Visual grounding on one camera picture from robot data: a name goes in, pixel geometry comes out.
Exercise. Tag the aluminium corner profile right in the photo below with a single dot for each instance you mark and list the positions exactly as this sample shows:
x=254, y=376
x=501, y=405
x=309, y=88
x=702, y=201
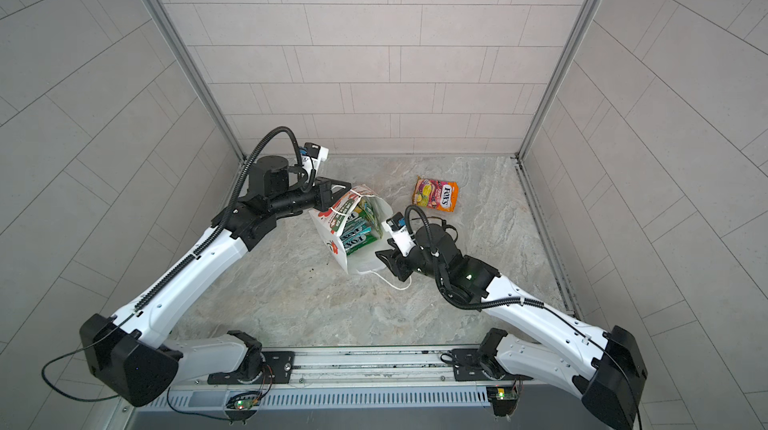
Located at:
x=579, y=30

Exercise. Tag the aluminium corner profile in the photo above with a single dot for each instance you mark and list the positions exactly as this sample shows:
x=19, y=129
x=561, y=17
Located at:
x=579, y=30
x=169, y=33

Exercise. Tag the aluminium corner profile left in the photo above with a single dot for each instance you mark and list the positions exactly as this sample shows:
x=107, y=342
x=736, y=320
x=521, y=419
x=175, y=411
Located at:
x=169, y=33

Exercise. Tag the white paper bag red flowers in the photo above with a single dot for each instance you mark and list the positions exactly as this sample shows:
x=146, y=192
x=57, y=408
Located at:
x=330, y=225

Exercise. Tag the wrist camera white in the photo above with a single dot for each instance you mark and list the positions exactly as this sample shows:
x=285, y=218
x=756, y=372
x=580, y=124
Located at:
x=396, y=227
x=312, y=156

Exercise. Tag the green yellow snack packet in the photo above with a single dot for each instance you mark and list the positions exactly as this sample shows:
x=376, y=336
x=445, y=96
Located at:
x=367, y=210

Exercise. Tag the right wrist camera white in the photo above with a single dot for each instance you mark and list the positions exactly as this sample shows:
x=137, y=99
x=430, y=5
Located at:
x=396, y=227

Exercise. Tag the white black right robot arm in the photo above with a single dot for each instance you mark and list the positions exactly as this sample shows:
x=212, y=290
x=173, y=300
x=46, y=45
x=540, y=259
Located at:
x=603, y=368

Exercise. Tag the right green circuit board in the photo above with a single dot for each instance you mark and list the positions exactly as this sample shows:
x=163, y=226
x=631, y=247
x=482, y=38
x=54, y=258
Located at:
x=503, y=400

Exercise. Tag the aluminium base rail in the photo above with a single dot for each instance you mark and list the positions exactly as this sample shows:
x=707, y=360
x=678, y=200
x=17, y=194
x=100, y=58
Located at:
x=398, y=365

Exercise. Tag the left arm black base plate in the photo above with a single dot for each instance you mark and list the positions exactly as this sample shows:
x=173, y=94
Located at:
x=257, y=366

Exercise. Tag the green circuit board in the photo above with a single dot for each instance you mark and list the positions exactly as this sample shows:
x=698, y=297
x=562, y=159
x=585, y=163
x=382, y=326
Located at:
x=503, y=400
x=245, y=401

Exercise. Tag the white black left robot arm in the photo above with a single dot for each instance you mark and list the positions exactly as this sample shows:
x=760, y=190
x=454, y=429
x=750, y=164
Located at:
x=131, y=351

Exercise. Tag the white slotted cable duct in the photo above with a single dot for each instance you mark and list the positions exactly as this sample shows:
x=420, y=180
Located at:
x=330, y=398

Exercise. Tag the orange pink snack packet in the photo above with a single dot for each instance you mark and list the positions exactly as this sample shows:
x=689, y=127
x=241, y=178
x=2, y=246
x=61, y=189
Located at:
x=435, y=194

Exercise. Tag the green red snack packet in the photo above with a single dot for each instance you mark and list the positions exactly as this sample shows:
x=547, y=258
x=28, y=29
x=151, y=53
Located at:
x=355, y=227

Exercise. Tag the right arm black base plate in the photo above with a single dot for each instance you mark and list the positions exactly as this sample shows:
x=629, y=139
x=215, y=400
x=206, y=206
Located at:
x=479, y=363

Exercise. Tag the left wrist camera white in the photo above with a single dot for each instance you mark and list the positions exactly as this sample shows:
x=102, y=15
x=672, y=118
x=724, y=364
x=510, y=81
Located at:
x=312, y=156

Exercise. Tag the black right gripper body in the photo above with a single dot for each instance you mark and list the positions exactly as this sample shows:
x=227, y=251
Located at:
x=418, y=262

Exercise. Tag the left green circuit board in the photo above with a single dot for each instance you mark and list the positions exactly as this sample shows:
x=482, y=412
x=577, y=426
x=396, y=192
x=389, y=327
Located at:
x=245, y=401

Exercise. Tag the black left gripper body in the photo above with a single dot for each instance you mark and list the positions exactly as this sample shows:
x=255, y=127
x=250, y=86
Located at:
x=295, y=200

